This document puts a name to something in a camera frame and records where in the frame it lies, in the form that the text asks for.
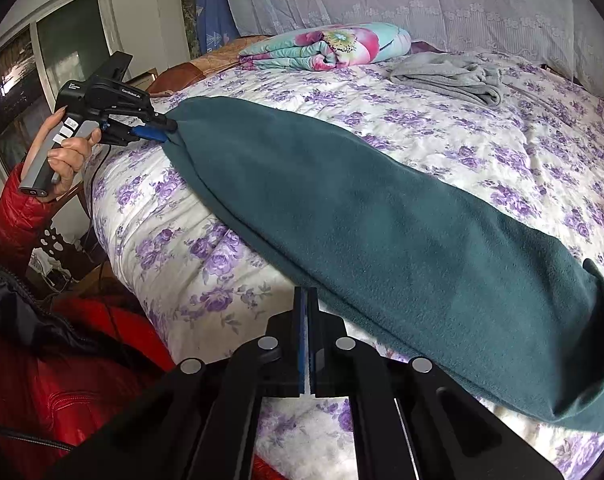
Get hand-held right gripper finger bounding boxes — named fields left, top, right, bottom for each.
left=47, top=287, right=309, bottom=480
left=307, top=287, right=568, bottom=480

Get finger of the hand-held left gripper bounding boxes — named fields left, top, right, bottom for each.
left=102, top=126, right=172, bottom=147
left=102, top=111, right=179, bottom=133

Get teal fleece pants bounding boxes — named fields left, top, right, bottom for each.
left=162, top=96, right=604, bottom=433

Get person's left forearm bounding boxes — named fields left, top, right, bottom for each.
left=0, top=162, right=80, bottom=263

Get person's left hand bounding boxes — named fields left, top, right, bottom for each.
left=23, top=110, right=104, bottom=197

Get brown pillow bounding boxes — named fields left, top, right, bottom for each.
left=147, top=66, right=204, bottom=96

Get window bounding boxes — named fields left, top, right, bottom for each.
left=0, top=0, right=129, bottom=177

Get tan blanket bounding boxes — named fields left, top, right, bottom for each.
left=177, top=35, right=274, bottom=80

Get marble pattern panel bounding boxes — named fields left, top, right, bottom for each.
left=181, top=0, right=204, bottom=63

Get blue printed mattress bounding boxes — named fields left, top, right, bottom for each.
left=189, top=0, right=241, bottom=57

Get folded floral blanket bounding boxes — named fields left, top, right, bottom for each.
left=238, top=22, right=413, bottom=72

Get person's red jacket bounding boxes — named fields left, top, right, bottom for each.
left=0, top=257, right=183, bottom=480

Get bed with purple floral sheet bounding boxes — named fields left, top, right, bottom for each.
left=89, top=47, right=604, bottom=480

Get white lace cover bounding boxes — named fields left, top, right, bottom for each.
left=222, top=0, right=604, bottom=106

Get purple cloth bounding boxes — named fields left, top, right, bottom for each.
left=409, top=40, right=444, bottom=57

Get folded grey cloth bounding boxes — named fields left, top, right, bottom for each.
left=389, top=52, right=504, bottom=107

